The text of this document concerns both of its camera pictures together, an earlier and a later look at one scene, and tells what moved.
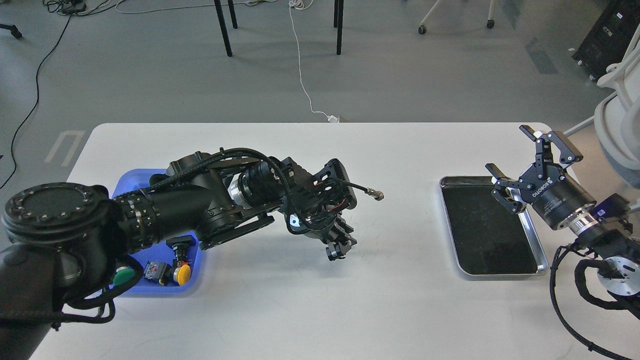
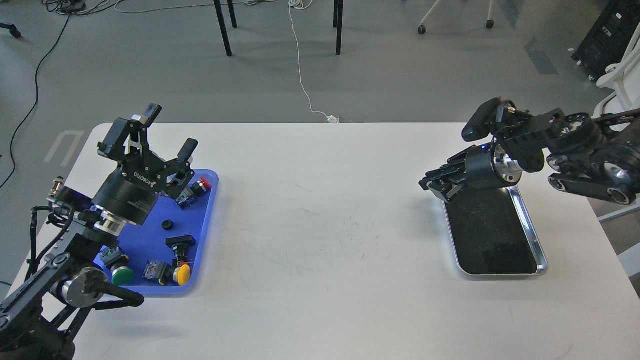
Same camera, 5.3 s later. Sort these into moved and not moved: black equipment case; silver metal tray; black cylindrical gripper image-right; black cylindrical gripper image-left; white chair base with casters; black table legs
Moved: black cylindrical gripper image-left; black cylindrical gripper image-right
Not moved: white chair base with casters; black table legs; black equipment case; silver metal tray
